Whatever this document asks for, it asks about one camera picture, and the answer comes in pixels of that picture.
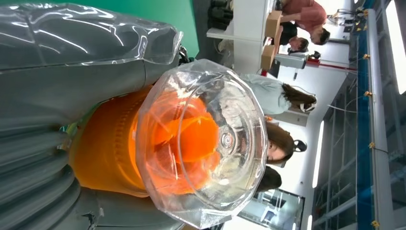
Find orange bottle with clear cap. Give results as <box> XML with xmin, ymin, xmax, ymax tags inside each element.
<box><xmin>68</xmin><ymin>58</ymin><xmax>269</xmax><ymax>230</ymax></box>

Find black bags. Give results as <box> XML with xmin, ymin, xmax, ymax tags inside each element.
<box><xmin>207</xmin><ymin>0</ymin><xmax>235</xmax><ymax>32</ymax></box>

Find brown cardboard box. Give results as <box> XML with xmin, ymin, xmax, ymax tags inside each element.
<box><xmin>260</xmin><ymin>44</ymin><xmax>276</xmax><ymax>71</ymax></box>
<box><xmin>264</xmin><ymin>10</ymin><xmax>283</xmax><ymax>39</ymax></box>

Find person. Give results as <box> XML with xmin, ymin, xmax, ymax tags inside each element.
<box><xmin>240</xmin><ymin>73</ymin><xmax>318</xmax><ymax>116</ymax></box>
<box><xmin>278</xmin><ymin>22</ymin><xmax>310</xmax><ymax>54</ymax></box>
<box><xmin>265</xmin><ymin>122</ymin><xmax>296</xmax><ymax>165</ymax></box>
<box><xmin>280</xmin><ymin>0</ymin><xmax>331</xmax><ymax>46</ymax></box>
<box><xmin>256</xmin><ymin>165</ymin><xmax>283</xmax><ymax>193</ymax></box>

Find grey box device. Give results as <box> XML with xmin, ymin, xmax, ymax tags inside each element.
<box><xmin>274</xmin><ymin>53</ymin><xmax>309</xmax><ymax>70</ymax></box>

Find red bar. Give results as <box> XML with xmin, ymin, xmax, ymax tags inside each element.
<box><xmin>306</xmin><ymin>60</ymin><xmax>358</xmax><ymax>72</ymax></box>

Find blue window beam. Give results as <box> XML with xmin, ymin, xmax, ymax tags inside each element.
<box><xmin>356</xmin><ymin>0</ymin><xmax>375</xmax><ymax>230</ymax></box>

